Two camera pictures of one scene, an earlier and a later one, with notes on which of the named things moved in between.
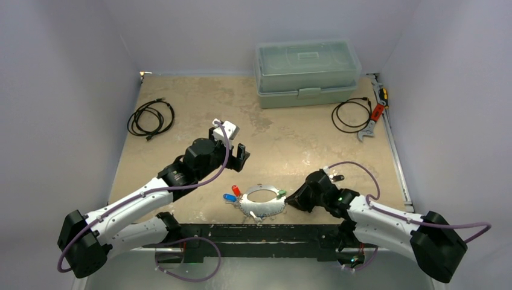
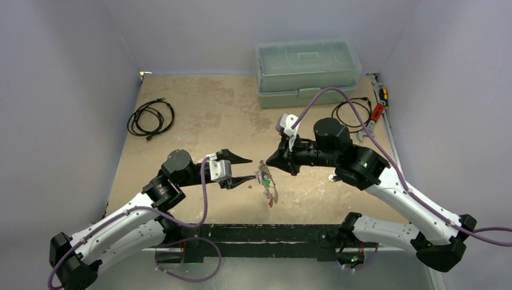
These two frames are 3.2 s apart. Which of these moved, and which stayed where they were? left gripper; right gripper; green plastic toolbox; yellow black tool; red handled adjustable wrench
Moved: left gripper; right gripper
Stayed: yellow black tool; green plastic toolbox; red handled adjustable wrench
